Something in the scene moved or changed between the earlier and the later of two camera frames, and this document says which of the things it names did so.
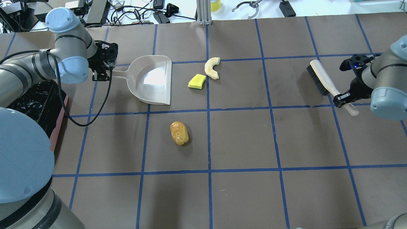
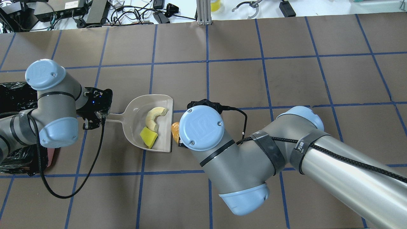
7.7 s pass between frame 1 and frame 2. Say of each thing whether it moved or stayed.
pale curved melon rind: moved
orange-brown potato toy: stayed
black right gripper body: moved
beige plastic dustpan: moved
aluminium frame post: stayed
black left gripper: moved
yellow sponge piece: moved
